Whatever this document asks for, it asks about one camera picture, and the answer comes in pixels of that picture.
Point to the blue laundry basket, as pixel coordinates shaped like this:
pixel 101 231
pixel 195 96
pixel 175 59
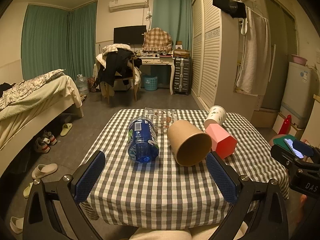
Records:
pixel 150 82

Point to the white slipper lower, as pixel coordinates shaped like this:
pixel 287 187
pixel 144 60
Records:
pixel 16 224

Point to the white louvered wardrobe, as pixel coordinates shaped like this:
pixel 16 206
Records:
pixel 215 56

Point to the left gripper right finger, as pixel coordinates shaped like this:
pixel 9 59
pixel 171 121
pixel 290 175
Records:
pixel 259 205

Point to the green curtain left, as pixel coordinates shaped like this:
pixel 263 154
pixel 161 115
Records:
pixel 54 38

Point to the black hanging bag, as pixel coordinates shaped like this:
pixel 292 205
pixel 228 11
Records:
pixel 234 8

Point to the blue plastic bottle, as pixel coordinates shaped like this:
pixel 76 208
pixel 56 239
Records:
pixel 142 145

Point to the clear glass cup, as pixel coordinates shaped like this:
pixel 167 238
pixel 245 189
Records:
pixel 162 119

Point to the pink hexagonal cup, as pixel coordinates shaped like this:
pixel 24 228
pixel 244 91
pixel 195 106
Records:
pixel 222 142

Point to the white desk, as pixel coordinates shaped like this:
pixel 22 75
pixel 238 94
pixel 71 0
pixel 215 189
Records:
pixel 166 61

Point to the white air conditioner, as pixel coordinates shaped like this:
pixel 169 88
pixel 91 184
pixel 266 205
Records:
pixel 119 5

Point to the plaid cloth cover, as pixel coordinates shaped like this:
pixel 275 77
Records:
pixel 157 40

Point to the smartphone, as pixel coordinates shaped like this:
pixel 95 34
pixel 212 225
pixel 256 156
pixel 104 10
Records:
pixel 289 143

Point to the operator's lap in beige trousers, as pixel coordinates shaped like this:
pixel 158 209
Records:
pixel 200 232

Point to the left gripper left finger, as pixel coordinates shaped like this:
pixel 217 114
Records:
pixel 41 220

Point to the bed with beige bedding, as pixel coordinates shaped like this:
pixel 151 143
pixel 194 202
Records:
pixel 22 119

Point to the chair piled with clothes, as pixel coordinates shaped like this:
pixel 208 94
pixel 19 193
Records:
pixel 117 62

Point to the green slipper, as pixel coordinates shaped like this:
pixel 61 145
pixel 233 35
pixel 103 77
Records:
pixel 65 129

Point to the teal curtain centre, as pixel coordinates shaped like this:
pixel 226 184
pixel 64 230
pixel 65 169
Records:
pixel 176 18

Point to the white refrigerator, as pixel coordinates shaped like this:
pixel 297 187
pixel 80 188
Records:
pixel 301 85

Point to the brown paper cup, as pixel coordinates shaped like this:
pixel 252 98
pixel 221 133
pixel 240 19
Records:
pixel 189 144

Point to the black television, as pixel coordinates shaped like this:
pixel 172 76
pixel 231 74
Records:
pixel 129 35

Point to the white floral paper cup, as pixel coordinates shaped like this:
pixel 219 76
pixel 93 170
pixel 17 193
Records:
pixel 216 115

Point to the sneaker pair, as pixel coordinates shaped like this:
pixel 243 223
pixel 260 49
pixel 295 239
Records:
pixel 42 144

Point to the red bottle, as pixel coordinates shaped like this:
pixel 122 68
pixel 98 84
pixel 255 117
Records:
pixel 286 126

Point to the brown plastic stool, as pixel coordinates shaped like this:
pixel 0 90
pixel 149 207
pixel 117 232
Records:
pixel 271 143

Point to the green pad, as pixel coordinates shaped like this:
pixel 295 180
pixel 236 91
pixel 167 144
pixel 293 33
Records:
pixel 280 141

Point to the pink basin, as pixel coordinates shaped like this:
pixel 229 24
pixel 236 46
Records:
pixel 299 60

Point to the hanging white towel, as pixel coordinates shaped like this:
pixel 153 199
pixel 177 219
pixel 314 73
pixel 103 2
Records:
pixel 256 56

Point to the black silver suitcase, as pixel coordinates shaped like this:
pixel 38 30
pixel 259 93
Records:
pixel 182 75

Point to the white slipper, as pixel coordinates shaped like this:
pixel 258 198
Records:
pixel 43 170
pixel 16 224

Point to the checkered tablecloth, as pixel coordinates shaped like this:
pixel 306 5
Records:
pixel 163 195

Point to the large water jug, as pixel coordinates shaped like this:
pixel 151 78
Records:
pixel 82 84

